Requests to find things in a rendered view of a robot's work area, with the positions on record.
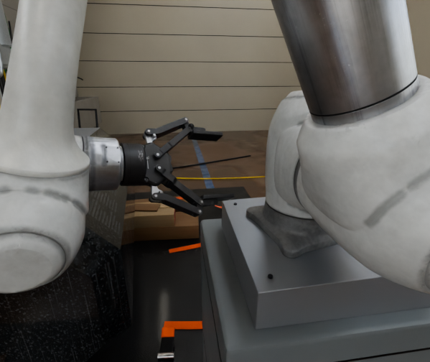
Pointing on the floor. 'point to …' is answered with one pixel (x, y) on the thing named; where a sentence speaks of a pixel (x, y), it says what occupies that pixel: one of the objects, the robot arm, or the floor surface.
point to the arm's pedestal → (239, 332)
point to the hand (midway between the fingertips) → (220, 166)
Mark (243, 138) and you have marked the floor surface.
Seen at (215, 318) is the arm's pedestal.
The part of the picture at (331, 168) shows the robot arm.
